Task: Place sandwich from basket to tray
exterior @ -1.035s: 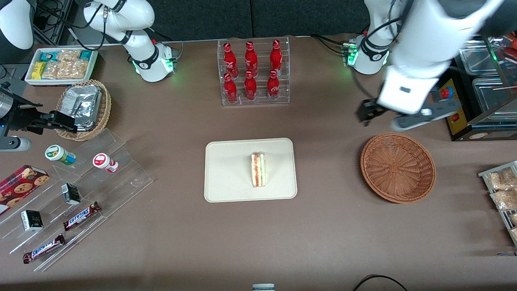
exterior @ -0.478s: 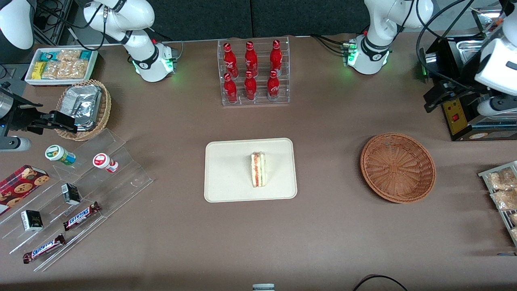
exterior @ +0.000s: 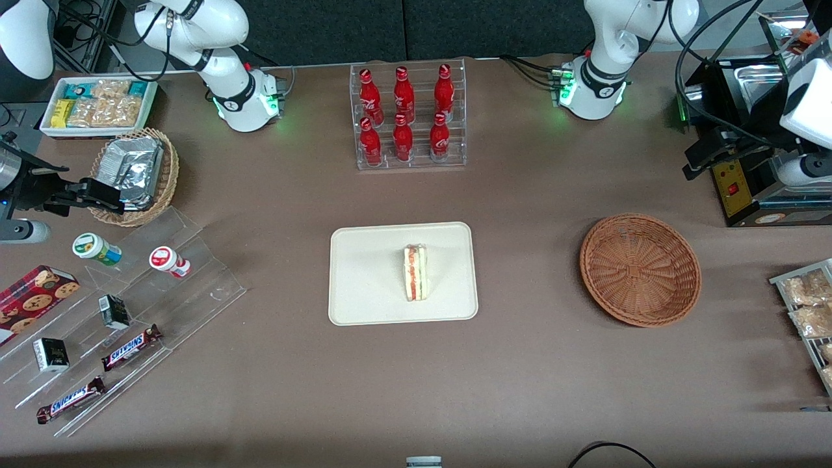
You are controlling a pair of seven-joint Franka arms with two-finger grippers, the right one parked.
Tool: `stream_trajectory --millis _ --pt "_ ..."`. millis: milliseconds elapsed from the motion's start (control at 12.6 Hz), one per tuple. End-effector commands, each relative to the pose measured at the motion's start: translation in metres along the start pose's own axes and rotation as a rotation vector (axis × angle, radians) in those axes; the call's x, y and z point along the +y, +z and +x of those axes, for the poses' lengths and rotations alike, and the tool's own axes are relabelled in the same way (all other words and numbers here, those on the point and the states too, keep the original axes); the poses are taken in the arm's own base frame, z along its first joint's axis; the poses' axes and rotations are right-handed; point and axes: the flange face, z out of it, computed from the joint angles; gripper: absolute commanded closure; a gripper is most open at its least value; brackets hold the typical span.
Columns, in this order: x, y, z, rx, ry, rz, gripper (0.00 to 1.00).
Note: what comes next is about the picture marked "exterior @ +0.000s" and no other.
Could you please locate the small black white box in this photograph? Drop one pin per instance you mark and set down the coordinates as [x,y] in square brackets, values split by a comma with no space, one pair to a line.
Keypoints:
[51,355]
[114,312]

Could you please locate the light wicker basket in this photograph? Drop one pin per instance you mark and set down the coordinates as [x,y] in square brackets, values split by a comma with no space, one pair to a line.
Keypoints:
[168,175]

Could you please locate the teal snack packet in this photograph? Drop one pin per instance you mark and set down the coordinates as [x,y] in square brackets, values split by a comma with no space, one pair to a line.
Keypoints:
[77,90]
[138,88]

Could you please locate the clear bag of snacks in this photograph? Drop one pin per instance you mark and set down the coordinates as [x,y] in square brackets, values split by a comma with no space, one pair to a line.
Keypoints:
[828,376]
[809,288]
[814,321]
[827,353]

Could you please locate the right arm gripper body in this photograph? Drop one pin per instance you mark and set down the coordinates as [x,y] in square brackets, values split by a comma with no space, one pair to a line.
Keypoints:
[34,188]

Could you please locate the Snickers chocolate bar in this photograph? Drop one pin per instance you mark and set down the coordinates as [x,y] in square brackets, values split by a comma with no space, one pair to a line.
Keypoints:
[70,400]
[130,348]

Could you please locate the yellow snack packet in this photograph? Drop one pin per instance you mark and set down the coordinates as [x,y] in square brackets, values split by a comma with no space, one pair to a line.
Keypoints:
[62,113]

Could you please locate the clear acrylic stepped stand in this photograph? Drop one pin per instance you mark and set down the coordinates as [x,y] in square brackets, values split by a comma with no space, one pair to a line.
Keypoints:
[195,299]

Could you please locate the green lid snack cup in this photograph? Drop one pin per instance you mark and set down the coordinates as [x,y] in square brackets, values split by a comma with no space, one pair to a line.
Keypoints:
[94,248]

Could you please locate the dark equipment rack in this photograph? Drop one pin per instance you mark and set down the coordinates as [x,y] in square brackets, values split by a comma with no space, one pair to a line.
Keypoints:
[78,32]

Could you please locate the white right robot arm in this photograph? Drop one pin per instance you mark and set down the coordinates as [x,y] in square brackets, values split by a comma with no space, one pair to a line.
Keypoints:
[231,97]

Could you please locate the silver foil pack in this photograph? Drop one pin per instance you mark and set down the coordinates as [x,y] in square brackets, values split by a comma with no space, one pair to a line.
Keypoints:
[130,166]
[140,205]

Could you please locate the clear bag of crackers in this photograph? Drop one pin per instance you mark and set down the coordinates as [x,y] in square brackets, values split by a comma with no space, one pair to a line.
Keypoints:
[83,112]
[118,111]
[110,89]

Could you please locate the red lid snack cup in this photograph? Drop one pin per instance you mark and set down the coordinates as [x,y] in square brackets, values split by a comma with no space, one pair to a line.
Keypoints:
[167,260]

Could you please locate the cream plastic tray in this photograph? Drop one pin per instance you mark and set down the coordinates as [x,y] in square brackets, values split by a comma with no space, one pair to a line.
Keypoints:
[364,273]

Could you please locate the clear acrylic bottle rack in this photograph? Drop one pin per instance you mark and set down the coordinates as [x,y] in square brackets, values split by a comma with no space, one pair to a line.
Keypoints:
[419,164]

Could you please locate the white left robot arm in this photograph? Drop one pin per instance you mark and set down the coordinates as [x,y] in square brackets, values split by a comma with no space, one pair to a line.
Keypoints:
[604,39]

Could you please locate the red tartan cookie box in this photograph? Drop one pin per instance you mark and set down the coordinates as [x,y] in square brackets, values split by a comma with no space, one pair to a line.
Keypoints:
[32,302]

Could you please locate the triangular sandwich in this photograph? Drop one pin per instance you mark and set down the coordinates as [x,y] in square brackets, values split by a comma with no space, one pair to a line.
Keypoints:
[415,273]

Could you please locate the white rectangular snack tray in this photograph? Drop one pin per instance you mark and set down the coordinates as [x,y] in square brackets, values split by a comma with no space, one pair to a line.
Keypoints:
[52,132]

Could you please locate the red cola bottle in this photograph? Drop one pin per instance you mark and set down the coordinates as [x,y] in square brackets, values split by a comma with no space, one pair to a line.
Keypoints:
[370,144]
[444,92]
[403,96]
[440,139]
[370,97]
[403,140]

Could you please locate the brown wicker basket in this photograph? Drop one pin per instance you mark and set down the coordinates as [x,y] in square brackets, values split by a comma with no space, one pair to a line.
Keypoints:
[640,270]

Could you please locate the grey object at table edge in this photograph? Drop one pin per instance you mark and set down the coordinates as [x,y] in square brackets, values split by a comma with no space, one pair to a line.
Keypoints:
[424,462]

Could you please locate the black food warmer case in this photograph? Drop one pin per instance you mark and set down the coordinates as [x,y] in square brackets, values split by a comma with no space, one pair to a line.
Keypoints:
[738,195]

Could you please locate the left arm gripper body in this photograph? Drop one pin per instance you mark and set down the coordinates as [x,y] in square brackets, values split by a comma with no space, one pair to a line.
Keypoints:
[749,134]

